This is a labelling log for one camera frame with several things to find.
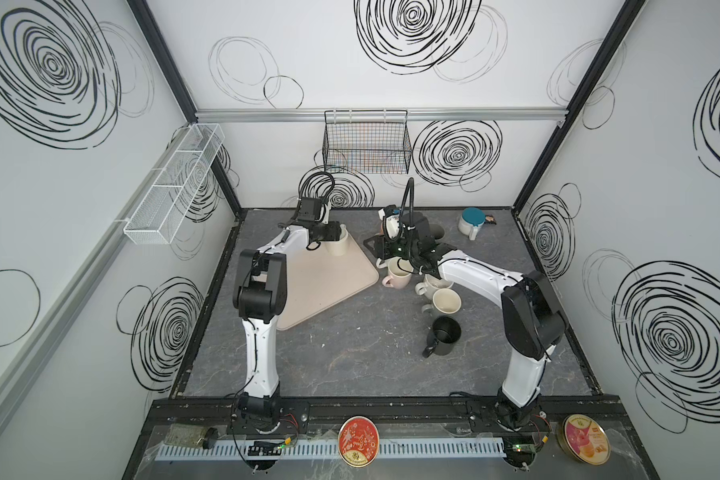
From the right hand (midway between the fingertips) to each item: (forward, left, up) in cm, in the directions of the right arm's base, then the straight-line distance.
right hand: (364, 241), depth 87 cm
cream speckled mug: (-9, -20, -10) cm, 24 cm away
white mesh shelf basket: (-1, +51, +16) cm, 53 cm away
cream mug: (+9, +9, -14) cm, 19 cm away
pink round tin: (-46, -52, -15) cm, 71 cm away
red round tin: (-47, +1, -14) cm, 50 cm away
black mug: (-22, -23, -16) cm, 36 cm away
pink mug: (-6, -11, -14) cm, 18 cm away
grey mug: (-13, -24, -13) cm, 30 cm away
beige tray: (-7, +15, -11) cm, 20 cm away
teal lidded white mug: (+20, -38, -12) cm, 45 cm away
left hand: (+14, +10, -10) cm, 20 cm away
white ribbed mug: (-9, -9, +1) cm, 13 cm away
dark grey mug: (+13, -25, -10) cm, 29 cm away
